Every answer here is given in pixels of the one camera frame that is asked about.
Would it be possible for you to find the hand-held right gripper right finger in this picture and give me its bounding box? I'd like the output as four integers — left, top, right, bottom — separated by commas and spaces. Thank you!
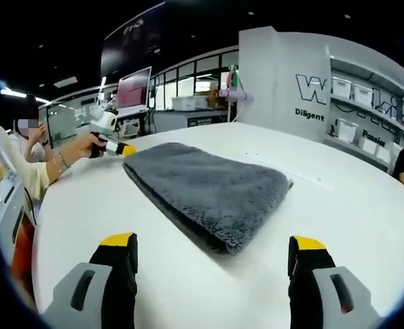
287, 235, 383, 329

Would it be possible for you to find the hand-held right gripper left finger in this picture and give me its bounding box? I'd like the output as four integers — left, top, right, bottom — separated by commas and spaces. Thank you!
42, 232, 139, 329

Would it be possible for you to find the grey towel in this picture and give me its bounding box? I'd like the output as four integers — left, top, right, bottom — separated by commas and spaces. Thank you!
122, 142, 295, 256

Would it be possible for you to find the person's left hand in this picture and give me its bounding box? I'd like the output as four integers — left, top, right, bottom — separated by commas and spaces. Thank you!
79, 132, 104, 159

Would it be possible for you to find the grey standing desk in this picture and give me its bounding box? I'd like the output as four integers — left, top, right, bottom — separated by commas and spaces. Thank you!
114, 108, 154, 138

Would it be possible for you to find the pink screen monitor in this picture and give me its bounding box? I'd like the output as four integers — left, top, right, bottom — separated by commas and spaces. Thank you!
117, 66, 153, 112

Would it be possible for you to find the white table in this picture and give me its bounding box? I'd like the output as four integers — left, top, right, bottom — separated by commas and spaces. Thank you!
32, 121, 404, 329

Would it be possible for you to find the large dark hanging screen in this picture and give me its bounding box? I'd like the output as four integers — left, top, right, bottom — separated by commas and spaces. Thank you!
100, 1, 167, 85

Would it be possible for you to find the large white lidded box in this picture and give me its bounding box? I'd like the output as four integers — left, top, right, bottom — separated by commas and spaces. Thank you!
171, 95, 210, 112

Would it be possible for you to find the dark counter with white label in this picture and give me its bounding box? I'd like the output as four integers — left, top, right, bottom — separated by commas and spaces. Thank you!
152, 110, 230, 133

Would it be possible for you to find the orange object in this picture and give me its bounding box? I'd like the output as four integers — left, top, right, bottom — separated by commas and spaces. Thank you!
11, 215, 38, 295

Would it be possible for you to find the brown cardboard box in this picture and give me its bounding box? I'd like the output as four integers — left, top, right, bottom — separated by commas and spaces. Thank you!
206, 88, 225, 103

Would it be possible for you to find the table socket strip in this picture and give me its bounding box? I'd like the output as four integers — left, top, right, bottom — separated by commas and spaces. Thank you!
234, 149, 336, 191

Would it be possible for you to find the white floor stand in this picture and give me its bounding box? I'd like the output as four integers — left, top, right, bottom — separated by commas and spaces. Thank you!
226, 63, 246, 123

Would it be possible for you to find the purple rolled mat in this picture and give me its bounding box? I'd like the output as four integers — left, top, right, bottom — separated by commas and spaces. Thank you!
217, 88, 256, 103

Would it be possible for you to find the red green hanging ornament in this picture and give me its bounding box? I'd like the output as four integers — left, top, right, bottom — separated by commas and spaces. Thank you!
228, 64, 240, 88

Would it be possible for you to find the group of white storage bins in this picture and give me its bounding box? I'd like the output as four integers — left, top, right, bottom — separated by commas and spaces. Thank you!
331, 77, 404, 165

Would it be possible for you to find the grey metal shelf rack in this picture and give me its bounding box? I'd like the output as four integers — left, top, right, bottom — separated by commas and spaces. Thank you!
324, 44, 404, 172

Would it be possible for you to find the beaded bracelet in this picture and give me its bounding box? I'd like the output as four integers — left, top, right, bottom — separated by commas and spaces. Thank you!
52, 150, 71, 172

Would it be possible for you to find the black cable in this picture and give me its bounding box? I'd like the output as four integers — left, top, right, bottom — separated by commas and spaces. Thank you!
23, 186, 40, 226

